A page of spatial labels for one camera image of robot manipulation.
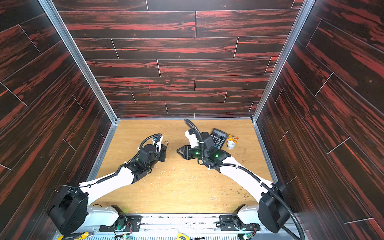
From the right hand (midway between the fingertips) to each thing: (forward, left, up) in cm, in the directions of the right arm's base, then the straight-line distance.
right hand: (182, 148), depth 77 cm
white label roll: (+17, -31, -20) cm, 41 cm away
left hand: (+5, +10, -6) cm, 13 cm away
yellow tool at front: (-37, -1, -19) cm, 42 cm away
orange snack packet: (+23, -33, -19) cm, 45 cm away
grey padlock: (+3, +10, -3) cm, 11 cm away
